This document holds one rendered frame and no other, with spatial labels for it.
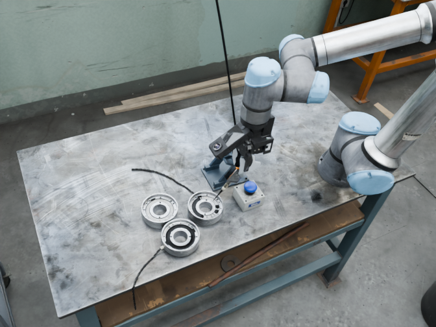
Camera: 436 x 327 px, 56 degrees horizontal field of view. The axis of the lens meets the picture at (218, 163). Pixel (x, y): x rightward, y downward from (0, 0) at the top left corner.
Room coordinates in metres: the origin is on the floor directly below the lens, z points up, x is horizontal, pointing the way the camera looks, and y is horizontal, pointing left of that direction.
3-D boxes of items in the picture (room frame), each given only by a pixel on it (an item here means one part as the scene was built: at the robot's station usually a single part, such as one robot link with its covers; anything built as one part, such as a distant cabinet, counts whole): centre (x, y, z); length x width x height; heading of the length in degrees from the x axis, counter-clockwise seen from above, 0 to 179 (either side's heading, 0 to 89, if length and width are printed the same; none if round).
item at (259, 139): (0.80, -0.08, 1.07); 0.09 x 0.08 x 0.12; 120
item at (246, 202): (0.79, -0.11, 0.82); 0.08 x 0.07 x 0.05; 122
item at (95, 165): (0.94, -0.02, 0.79); 1.20 x 0.60 x 0.02; 122
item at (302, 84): (0.83, -0.17, 1.23); 0.11 x 0.11 x 0.08; 6
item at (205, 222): (0.72, 0.02, 0.82); 0.10 x 0.10 x 0.04
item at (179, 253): (0.61, 0.08, 0.82); 0.10 x 0.10 x 0.04
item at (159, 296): (0.94, -0.02, 0.40); 1.17 x 0.59 x 0.80; 122
